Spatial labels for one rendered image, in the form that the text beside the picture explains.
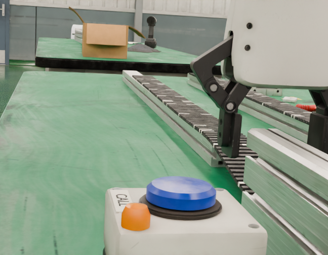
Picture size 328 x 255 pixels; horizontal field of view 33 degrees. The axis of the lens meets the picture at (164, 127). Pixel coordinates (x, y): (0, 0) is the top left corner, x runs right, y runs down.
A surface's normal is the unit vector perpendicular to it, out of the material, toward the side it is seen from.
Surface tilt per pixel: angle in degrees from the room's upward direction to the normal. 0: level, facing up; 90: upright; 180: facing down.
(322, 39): 92
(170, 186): 3
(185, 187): 3
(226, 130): 90
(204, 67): 90
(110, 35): 69
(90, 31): 63
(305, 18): 91
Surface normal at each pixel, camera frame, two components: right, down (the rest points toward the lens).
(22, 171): 0.06, -0.98
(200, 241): 0.18, 0.18
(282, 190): -0.98, -0.03
